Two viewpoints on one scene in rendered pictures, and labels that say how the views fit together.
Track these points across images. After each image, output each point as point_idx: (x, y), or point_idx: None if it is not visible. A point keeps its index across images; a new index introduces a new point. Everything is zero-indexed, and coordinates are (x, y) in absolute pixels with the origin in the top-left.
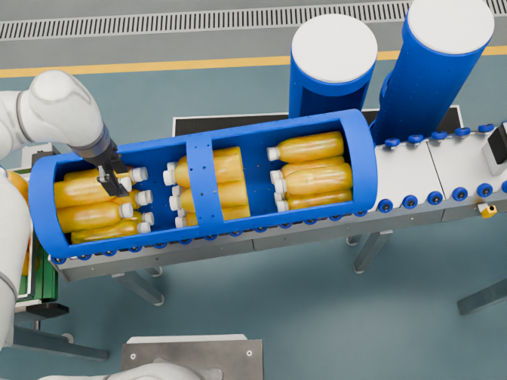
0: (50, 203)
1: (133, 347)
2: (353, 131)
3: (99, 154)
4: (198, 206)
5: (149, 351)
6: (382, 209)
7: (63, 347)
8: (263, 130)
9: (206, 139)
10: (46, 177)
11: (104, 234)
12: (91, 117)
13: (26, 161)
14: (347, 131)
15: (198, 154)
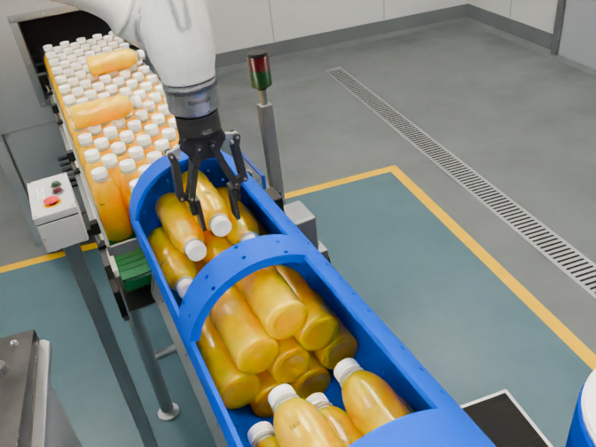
0: (164, 168)
1: (27, 339)
2: (406, 434)
3: (174, 114)
4: (192, 286)
5: (18, 356)
6: None
7: (120, 368)
8: (348, 307)
9: (300, 250)
10: None
11: (165, 249)
12: (170, 45)
13: (284, 208)
14: (400, 422)
15: (262, 245)
